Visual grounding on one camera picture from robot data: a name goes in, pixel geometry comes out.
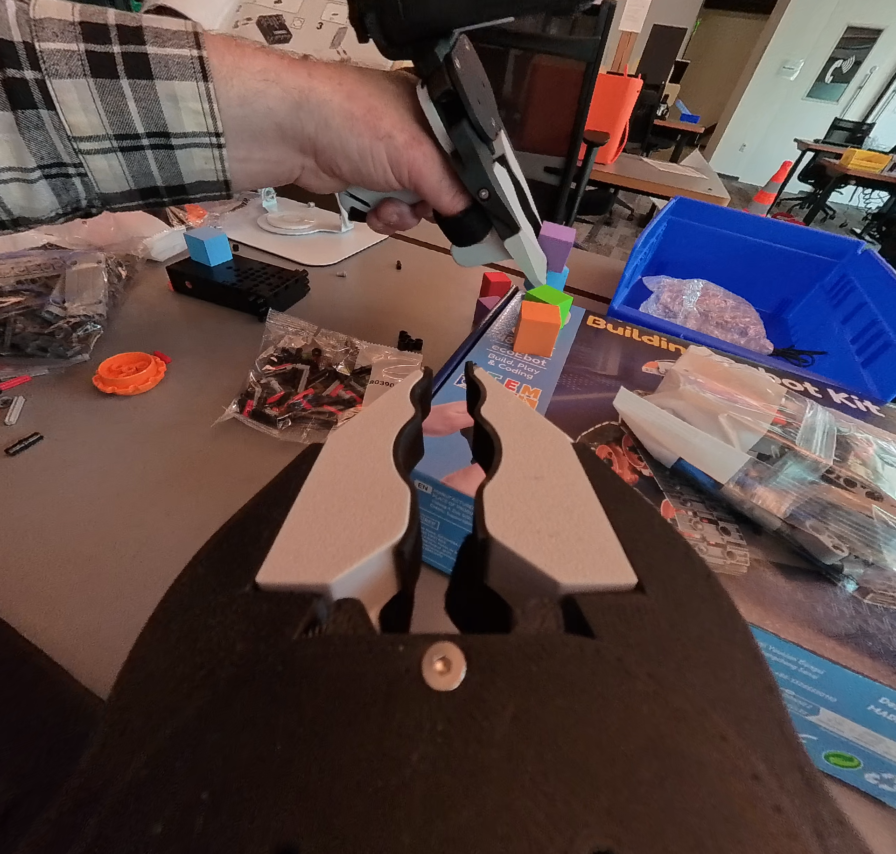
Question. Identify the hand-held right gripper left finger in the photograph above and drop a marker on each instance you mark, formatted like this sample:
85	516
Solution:
343	511

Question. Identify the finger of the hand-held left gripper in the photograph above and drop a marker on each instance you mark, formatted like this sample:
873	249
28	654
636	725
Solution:
521	216
490	251

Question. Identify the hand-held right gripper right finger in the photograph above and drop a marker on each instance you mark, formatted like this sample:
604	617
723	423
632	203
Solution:
546	511

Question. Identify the purple foam cube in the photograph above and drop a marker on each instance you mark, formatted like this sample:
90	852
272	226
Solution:
485	311
558	243

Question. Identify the light blue foam cube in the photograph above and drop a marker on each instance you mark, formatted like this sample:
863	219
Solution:
208	248
558	280

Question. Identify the green foam cube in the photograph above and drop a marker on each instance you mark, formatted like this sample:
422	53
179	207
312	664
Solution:
556	301

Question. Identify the orange foam cube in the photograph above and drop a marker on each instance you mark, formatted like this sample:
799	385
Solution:
535	329

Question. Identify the person's left forearm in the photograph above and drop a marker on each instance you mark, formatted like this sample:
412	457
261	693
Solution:
105	111

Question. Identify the grey desk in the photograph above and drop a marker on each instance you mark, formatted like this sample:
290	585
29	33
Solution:
140	518

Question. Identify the person's left hand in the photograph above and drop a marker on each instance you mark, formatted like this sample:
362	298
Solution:
364	139

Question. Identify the red foam cube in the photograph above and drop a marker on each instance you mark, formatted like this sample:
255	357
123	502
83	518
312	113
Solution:
495	287

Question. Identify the blue robot kit box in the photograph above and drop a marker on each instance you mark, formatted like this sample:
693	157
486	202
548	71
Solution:
532	392

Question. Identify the black ball connector piece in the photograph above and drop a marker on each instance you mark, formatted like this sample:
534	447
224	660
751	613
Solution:
409	341

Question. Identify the black office chair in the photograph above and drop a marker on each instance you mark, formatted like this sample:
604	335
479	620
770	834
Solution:
553	97

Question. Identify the clear bag black red parts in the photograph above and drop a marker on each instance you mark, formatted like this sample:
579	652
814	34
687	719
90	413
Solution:
308	378

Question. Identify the wooden side table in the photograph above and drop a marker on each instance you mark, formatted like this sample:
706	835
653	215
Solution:
665	181

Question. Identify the white stand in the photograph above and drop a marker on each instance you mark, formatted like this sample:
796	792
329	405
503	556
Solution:
329	244

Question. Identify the clear bag of white parts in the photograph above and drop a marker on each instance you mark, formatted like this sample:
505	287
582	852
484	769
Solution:
700	406

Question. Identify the bubble wrap packet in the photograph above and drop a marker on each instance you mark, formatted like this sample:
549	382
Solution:
700	308

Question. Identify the black perforated brick plate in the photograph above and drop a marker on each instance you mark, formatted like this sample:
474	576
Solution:
245	283

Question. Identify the orange traffic cone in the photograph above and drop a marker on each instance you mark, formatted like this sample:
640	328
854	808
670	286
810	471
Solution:
770	195

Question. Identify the orange gear wheel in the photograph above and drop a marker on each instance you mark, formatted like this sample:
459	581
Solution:
112	381

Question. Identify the blue storage bin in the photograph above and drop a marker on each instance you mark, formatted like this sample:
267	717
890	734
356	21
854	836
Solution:
840	322

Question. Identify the small grey beam piece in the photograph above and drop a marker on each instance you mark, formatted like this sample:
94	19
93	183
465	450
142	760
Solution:
14	409

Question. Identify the yellow storage bin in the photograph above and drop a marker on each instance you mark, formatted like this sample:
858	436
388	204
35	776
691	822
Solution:
864	159

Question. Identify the small red beam piece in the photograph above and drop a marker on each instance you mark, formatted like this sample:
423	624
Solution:
14	383

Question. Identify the large clear bag grey parts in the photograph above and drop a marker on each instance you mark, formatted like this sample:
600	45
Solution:
56	301

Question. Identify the dark framed wall sign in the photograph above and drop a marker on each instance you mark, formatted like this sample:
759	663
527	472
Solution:
843	69

